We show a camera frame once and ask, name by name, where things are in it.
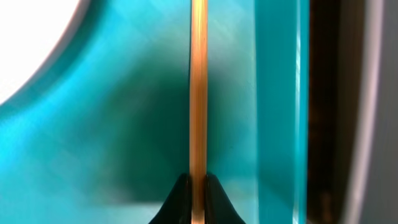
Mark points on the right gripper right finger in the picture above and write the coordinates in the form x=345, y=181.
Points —
x=218, y=207

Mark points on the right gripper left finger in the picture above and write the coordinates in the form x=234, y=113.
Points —
x=177, y=208

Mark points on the wooden chopstick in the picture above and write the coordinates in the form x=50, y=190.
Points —
x=198, y=107

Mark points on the large white plate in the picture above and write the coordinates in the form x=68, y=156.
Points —
x=33, y=34

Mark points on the teal plastic tray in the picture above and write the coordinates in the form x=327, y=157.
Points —
x=101, y=134

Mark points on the grey dish rack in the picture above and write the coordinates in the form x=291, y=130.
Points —
x=352, y=140

